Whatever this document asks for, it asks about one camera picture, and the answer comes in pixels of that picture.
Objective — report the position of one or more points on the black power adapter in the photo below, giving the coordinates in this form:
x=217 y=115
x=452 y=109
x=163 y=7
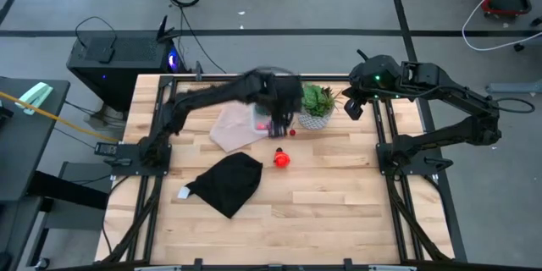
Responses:
x=106 y=149

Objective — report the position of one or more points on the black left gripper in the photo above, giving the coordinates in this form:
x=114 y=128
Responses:
x=281 y=93

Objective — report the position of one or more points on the red toy tomato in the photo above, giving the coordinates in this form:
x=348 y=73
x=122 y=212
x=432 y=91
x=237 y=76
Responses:
x=281 y=161

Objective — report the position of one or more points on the small pink ball toy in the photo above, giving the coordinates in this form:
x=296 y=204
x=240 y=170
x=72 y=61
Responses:
x=262 y=126

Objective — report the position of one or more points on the silver metal bracket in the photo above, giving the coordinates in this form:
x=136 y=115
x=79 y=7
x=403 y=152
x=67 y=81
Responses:
x=391 y=268
x=158 y=268

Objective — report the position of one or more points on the black flat box device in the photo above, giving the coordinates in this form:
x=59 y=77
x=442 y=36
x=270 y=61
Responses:
x=106 y=48

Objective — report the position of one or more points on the small white tag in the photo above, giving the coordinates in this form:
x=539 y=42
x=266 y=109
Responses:
x=184 y=192

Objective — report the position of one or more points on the black wifi antenna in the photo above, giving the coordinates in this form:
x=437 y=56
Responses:
x=163 y=29

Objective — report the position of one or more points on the black desk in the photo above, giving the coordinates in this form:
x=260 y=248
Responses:
x=25 y=144

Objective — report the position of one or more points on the black cloth bag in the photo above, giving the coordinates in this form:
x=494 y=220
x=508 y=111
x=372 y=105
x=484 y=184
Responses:
x=230 y=182

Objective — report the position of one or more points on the black aluminium table frame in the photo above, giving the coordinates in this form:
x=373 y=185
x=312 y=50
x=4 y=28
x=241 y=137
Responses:
x=330 y=78

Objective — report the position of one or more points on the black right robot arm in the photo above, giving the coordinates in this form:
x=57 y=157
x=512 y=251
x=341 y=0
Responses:
x=449 y=86

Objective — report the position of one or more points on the black caster wheel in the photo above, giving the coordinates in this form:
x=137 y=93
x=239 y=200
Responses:
x=42 y=263
x=519 y=46

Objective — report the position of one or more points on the black table clamp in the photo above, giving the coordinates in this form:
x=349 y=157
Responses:
x=347 y=263
x=197 y=263

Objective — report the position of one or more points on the succulent in patterned pot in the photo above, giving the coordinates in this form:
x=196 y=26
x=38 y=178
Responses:
x=317 y=101

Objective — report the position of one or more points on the black desk leg base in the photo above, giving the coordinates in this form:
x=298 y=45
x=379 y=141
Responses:
x=68 y=188

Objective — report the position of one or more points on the gray metal table foot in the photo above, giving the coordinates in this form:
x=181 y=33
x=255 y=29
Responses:
x=514 y=88

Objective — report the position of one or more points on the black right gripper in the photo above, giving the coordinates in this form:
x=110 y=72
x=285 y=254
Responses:
x=353 y=109

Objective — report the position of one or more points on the mint green stapler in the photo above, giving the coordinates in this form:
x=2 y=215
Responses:
x=36 y=95

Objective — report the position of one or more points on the black computer tower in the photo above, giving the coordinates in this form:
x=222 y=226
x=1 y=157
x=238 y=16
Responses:
x=123 y=68

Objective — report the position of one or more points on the clear plastic tupperware container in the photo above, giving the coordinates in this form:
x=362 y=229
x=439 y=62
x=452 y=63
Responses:
x=256 y=118

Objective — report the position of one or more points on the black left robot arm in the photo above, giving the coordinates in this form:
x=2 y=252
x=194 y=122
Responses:
x=203 y=95

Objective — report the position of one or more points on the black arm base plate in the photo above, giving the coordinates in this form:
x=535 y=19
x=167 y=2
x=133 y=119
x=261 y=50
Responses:
x=131 y=171
x=417 y=171

